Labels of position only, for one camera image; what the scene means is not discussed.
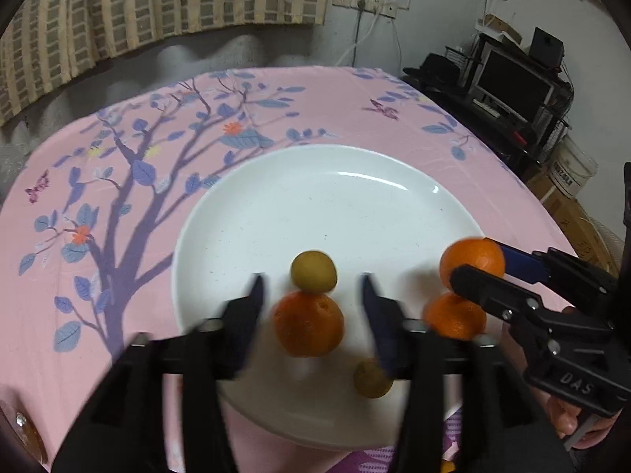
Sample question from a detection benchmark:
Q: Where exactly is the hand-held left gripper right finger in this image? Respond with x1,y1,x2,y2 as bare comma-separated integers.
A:
361,273,575,473

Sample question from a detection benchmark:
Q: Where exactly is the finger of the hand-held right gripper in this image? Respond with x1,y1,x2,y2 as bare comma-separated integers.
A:
485,238,618,307
450,263,545,328

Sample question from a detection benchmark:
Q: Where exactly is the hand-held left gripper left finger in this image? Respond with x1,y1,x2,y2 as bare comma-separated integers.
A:
52,272,269,473

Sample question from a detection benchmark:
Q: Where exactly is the orange tangerine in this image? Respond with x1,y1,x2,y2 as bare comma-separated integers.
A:
422,292,488,341
439,237,506,292
273,290,345,358

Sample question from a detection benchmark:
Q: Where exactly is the white round plate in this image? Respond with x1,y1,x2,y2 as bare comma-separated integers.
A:
171,144,486,450

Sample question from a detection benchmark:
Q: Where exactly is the person's right hand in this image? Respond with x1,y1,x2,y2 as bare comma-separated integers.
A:
546,394,618,451

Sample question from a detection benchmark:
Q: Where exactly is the small olive green fruit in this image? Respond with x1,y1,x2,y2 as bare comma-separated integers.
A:
353,359,394,399
289,251,339,294

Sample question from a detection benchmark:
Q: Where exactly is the large brown cardboard box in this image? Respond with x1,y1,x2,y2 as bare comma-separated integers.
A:
526,170,623,277

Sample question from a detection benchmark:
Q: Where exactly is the white plastic bucket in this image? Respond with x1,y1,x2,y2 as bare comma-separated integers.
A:
549,133,598,201

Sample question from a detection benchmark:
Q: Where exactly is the purple patterned cloth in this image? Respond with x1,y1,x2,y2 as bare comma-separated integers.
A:
339,401,467,473

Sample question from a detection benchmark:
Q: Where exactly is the black desk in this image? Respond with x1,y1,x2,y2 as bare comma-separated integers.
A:
401,44,577,179

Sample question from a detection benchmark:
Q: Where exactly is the black computer monitor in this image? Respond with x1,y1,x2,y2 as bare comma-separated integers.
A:
474,45,556,122

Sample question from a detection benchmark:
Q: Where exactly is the pink floral tablecloth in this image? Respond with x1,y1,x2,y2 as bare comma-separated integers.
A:
0,65,617,473

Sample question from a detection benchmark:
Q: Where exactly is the black hat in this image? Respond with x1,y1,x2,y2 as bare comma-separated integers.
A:
419,52,462,86

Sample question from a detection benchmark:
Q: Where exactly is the small black box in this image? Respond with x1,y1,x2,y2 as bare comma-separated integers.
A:
529,26,566,68

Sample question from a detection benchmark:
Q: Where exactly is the brown round object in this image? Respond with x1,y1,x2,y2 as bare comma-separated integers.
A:
0,398,49,473

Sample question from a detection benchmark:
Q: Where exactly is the striped beige curtain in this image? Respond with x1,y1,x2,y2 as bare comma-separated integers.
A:
0,0,337,128

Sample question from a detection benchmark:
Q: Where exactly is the white power cable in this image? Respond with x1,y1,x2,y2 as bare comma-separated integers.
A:
339,9,402,68

